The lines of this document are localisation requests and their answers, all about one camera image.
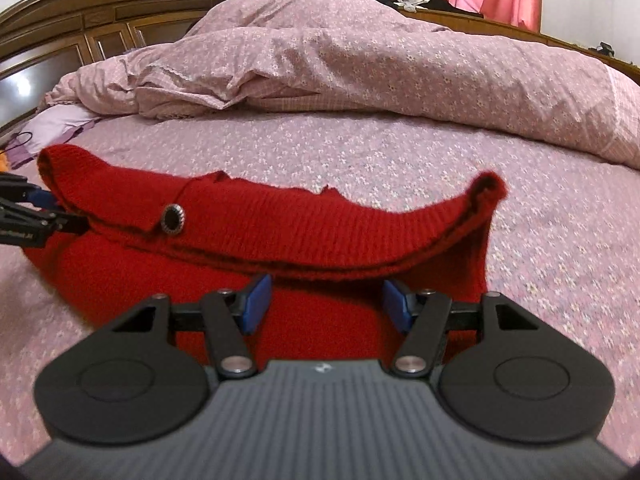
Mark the red knit cardigan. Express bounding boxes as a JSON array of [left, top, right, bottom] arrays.
[[22, 143, 508, 376]]

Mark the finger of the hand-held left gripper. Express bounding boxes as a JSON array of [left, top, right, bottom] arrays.
[[0, 173, 62, 212], [0, 197, 92, 251]]

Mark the wooden bed headboard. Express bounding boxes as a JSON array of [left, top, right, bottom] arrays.
[[0, 0, 233, 137]]

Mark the lilac pillow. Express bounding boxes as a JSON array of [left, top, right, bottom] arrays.
[[9, 104, 104, 169]]

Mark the pink floral duvet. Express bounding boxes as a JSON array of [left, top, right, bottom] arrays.
[[45, 0, 640, 171]]

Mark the curved wooden board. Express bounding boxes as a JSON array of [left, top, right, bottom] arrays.
[[400, 6, 640, 83]]

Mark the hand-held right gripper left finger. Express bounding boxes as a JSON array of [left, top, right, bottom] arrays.
[[107, 274, 273, 380]]

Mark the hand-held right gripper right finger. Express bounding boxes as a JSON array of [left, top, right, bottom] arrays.
[[382, 280, 541, 378]]

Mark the pink floral bed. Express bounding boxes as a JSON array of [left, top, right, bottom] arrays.
[[0, 110, 640, 466]]

